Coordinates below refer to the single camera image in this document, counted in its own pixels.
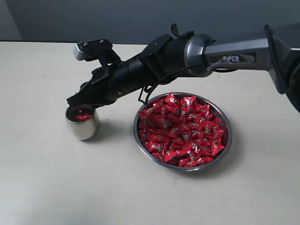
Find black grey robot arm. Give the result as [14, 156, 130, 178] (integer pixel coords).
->
[67, 23, 300, 109]

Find black cable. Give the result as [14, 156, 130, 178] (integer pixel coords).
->
[137, 24, 291, 105]

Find stainless steel cup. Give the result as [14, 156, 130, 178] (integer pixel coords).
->
[65, 106, 100, 141]

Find candies inside cup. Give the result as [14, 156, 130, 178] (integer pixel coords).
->
[69, 108, 94, 122]

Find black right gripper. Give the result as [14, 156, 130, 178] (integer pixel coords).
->
[66, 63, 143, 109]

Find pile of red candies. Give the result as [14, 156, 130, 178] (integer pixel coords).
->
[138, 92, 225, 167]

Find metal bowl of red candies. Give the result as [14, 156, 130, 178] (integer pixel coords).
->
[133, 91, 233, 172]

